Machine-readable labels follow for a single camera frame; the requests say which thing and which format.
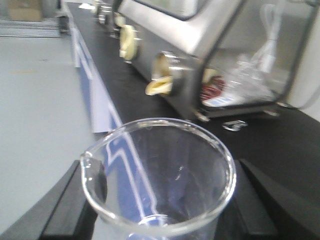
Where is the clear glass beaker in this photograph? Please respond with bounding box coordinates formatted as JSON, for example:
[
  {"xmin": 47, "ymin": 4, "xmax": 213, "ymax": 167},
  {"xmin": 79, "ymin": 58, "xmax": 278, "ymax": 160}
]
[{"xmin": 80, "ymin": 118, "xmax": 237, "ymax": 240}]

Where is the metal latch on bench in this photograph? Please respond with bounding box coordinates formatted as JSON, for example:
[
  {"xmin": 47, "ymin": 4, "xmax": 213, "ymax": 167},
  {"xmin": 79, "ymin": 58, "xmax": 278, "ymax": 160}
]
[{"xmin": 222, "ymin": 119, "xmax": 248, "ymax": 132}]

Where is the cardboard box far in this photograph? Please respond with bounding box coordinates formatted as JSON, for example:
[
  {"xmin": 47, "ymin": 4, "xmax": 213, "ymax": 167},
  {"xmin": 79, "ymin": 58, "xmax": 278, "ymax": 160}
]
[{"xmin": 7, "ymin": 0, "xmax": 43, "ymax": 22}]

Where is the cream rubber glove near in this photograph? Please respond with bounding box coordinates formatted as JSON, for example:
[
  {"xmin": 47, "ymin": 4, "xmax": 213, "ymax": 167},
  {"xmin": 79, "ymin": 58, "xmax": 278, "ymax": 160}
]
[{"xmin": 145, "ymin": 53, "xmax": 174, "ymax": 96}]

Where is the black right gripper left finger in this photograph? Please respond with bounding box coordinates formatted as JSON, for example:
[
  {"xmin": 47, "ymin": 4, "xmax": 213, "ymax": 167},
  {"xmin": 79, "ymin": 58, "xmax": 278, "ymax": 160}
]
[{"xmin": 0, "ymin": 160, "xmax": 97, "ymax": 240}]

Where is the blue white bench cabinet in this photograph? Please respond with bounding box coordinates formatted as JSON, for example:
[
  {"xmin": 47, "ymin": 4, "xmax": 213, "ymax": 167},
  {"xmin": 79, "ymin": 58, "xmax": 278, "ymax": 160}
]
[{"xmin": 62, "ymin": 3, "xmax": 176, "ymax": 240}]

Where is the stainless steel glove box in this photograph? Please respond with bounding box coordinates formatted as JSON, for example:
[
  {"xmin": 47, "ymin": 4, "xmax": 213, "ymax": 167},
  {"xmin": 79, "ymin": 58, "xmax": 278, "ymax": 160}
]
[{"xmin": 93, "ymin": 0, "xmax": 320, "ymax": 122}]

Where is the cream rubber glove far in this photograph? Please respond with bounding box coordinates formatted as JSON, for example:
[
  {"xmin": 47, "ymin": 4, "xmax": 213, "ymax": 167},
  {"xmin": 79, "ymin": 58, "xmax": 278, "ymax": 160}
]
[{"xmin": 119, "ymin": 24, "xmax": 138, "ymax": 61}]

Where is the cream rubber glove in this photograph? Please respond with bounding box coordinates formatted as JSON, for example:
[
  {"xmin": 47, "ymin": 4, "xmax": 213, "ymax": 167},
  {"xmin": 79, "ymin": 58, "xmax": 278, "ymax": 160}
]
[
  {"xmin": 145, "ymin": 53, "xmax": 174, "ymax": 96},
  {"xmin": 119, "ymin": 24, "xmax": 138, "ymax": 61}
]

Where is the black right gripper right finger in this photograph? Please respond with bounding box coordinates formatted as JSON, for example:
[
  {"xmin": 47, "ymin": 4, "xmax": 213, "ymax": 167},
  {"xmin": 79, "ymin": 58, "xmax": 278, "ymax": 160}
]
[{"xmin": 214, "ymin": 159, "xmax": 320, "ymax": 240}]

